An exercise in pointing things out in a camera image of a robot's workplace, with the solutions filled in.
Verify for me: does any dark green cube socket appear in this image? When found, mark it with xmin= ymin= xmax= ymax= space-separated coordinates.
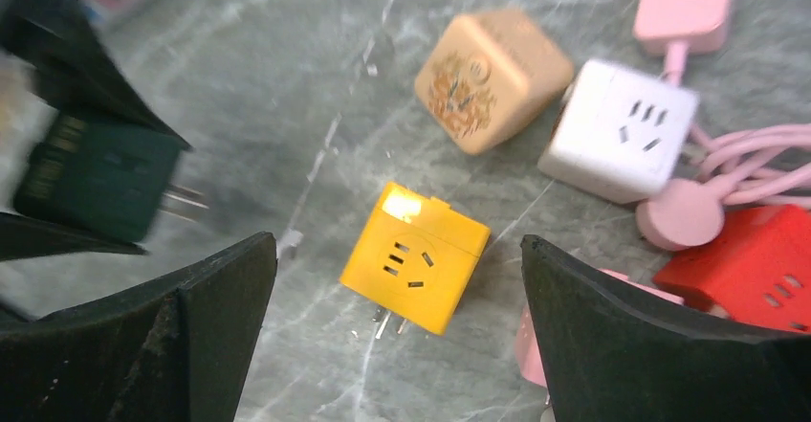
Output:
xmin=11 ymin=112 xmax=204 ymax=243

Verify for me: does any pink cube socket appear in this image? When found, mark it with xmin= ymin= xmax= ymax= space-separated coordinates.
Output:
xmin=515 ymin=269 xmax=684 ymax=388

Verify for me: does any yellow cube socket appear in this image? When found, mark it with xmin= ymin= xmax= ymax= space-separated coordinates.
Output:
xmin=340 ymin=182 xmax=491 ymax=335

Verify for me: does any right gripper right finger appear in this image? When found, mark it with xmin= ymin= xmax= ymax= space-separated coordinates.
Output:
xmin=521 ymin=234 xmax=810 ymax=422

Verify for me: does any pink power strip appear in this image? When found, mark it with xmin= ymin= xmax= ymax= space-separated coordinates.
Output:
xmin=633 ymin=0 xmax=733 ymax=56

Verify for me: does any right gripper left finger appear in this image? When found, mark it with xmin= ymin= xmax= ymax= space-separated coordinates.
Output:
xmin=1 ymin=232 xmax=277 ymax=421

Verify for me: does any pink cable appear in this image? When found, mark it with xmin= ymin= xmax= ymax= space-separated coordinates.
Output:
xmin=635 ymin=41 xmax=811 ymax=254

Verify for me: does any white cube socket top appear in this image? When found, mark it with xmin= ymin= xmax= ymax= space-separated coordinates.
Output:
xmin=537 ymin=58 xmax=700 ymax=205

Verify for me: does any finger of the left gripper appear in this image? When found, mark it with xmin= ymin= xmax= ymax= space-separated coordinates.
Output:
xmin=1 ymin=0 xmax=191 ymax=150
xmin=1 ymin=212 xmax=146 ymax=262

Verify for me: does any beige cube socket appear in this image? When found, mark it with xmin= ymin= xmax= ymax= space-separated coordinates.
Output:
xmin=414 ymin=8 xmax=575 ymax=155

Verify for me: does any red cube socket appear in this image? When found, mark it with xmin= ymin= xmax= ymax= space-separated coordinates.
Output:
xmin=653 ymin=205 xmax=810 ymax=334

